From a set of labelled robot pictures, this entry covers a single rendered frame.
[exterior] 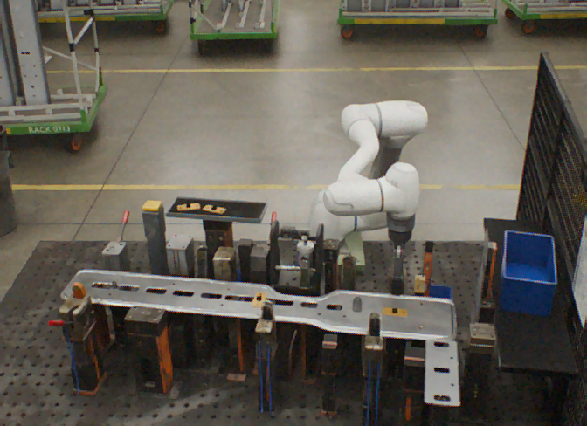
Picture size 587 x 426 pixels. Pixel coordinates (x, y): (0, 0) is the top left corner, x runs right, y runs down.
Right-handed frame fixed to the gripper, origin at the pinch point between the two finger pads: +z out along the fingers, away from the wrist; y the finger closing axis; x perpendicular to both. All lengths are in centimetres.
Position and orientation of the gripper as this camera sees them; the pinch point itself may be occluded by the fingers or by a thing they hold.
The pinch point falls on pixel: (397, 279)
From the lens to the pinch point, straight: 241.6
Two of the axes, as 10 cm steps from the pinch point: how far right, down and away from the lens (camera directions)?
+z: 0.2, 8.8, 4.7
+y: -1.7, 4.7, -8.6
